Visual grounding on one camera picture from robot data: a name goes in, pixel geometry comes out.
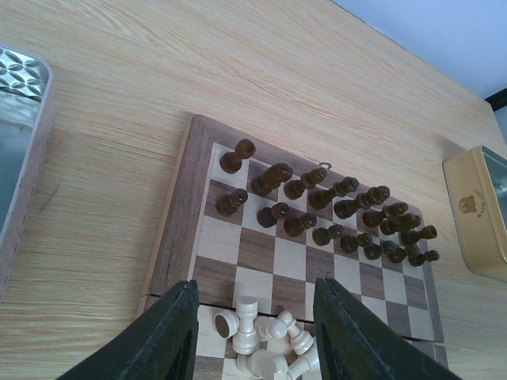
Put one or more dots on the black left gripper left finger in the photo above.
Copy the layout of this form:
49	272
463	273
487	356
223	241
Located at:
159	344

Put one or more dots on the wooden chess board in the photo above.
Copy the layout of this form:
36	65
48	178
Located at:
234	256

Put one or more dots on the dark rook chess piece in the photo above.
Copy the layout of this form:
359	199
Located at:
231	162

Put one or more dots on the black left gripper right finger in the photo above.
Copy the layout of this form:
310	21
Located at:
353	343

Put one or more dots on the dark knight chess piece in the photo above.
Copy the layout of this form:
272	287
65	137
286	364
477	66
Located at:
271	179

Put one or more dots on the silver embossed metal tray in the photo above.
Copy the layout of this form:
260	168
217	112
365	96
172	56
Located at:
27	120

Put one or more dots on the white rook chess piece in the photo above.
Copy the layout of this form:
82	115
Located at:
246	340

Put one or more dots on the yellow metal tin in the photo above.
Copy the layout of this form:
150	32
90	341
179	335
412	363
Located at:
476	183

